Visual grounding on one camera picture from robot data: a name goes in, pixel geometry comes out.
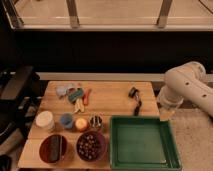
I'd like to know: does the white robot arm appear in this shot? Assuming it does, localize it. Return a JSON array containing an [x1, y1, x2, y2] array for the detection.
[[157, 61, 213, 121]]

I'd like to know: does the small metal cup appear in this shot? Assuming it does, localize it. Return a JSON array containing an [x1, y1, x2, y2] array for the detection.
[[90, 115, 102, 130]]

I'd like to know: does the orange yellow apple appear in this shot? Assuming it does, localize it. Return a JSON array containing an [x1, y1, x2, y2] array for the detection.
[[75, 118, 88, 132]]

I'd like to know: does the blue plastic cup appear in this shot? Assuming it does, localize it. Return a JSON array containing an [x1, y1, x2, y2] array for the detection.
[[60, 113, 73, 129]]

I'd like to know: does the black tool on table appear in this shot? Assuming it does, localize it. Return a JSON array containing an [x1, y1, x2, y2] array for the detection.
[[128, 87, 142, 116]]

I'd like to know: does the green plastic tray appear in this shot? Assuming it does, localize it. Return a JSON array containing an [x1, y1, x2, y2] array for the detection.
[[109, 116, 182, 171]]

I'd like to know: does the dark bowl of nuts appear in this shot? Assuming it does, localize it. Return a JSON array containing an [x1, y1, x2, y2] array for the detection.
[[76, 131, 107, 162]]

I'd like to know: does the orange carrot toy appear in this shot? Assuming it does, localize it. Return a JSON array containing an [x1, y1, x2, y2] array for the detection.
[[83, 89, 91, 106]]

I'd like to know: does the yellow banana toy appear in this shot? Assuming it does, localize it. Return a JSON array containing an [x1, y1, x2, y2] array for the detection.
[[75, 99, 85, 113]]

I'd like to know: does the green sponge block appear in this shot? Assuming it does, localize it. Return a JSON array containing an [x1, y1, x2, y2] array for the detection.
[[68, 88, 84, 102]]

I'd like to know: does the red bowl with dark block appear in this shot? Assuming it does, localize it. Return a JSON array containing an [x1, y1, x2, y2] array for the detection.
[[39, 134, 67, 164]]

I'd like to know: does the black chair at left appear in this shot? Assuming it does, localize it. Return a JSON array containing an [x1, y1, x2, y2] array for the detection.
[[0, 66, 40, 145]]

